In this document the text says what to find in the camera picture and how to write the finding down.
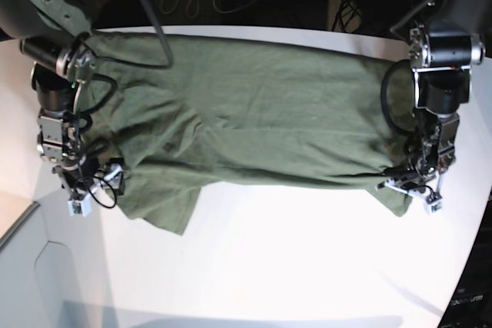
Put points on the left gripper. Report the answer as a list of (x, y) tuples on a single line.
[(421, 185)]

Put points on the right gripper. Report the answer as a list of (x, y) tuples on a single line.
[(84, 180)]

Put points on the green t-shirt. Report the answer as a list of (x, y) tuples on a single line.
[(244, 112)]

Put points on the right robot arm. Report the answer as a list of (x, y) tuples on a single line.
[(53, 33)]

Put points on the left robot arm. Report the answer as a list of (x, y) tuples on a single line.
[(446, 38)]

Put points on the white table extension panel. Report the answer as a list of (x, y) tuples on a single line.
[(54, 272)]

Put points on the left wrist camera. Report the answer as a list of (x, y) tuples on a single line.
[(433, 203)]

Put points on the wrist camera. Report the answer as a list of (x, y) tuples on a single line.
[(433, 203), (80, 207)]

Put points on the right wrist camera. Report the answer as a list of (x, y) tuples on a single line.
[(80, 207)]

